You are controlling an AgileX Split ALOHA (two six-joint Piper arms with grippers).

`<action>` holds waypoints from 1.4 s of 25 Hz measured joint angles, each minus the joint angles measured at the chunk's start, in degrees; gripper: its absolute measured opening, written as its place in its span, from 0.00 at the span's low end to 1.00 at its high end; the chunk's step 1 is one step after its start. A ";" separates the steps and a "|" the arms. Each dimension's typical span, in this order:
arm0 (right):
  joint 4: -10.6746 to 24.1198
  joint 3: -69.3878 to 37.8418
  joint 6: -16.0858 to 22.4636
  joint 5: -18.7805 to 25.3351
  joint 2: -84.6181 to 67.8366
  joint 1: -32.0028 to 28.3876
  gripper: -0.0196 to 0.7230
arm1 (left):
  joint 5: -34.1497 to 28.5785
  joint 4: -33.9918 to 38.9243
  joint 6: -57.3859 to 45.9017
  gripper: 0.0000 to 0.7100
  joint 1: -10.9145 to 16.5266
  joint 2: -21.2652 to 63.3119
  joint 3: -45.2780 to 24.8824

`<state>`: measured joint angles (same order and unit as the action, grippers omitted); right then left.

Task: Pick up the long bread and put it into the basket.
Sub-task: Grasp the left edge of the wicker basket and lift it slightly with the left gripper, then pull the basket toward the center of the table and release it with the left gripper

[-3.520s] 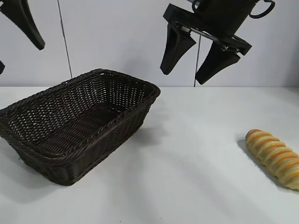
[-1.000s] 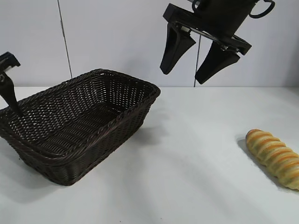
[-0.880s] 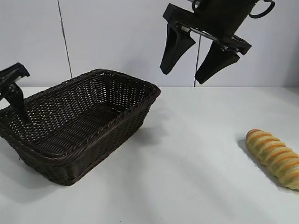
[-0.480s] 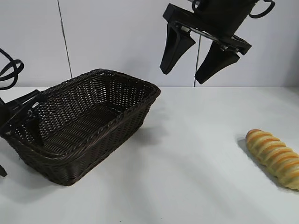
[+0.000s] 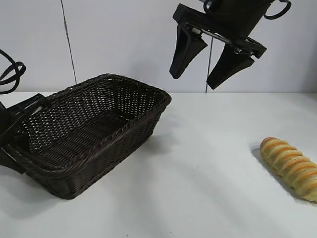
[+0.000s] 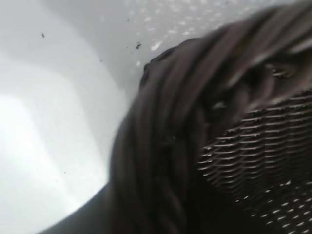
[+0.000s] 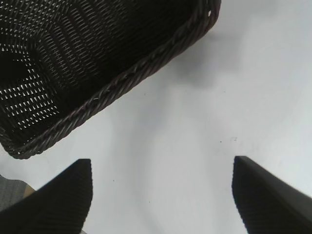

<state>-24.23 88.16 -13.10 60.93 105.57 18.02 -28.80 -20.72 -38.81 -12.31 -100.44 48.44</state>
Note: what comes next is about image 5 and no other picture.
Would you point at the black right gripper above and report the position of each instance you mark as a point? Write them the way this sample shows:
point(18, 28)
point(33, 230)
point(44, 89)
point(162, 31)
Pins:
point(235, 19)

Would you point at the long twisted bread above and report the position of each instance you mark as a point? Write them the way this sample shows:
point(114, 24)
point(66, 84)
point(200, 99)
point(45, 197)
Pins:
point(287, 163)

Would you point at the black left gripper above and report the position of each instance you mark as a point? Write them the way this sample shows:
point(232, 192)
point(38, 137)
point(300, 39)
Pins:
point(5, 129)

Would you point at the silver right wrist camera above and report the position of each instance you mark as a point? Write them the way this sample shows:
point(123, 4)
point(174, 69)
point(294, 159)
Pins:
point(207, 3)

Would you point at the dark brown woven basket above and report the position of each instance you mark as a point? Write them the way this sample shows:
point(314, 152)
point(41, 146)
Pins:
point(86, 129)

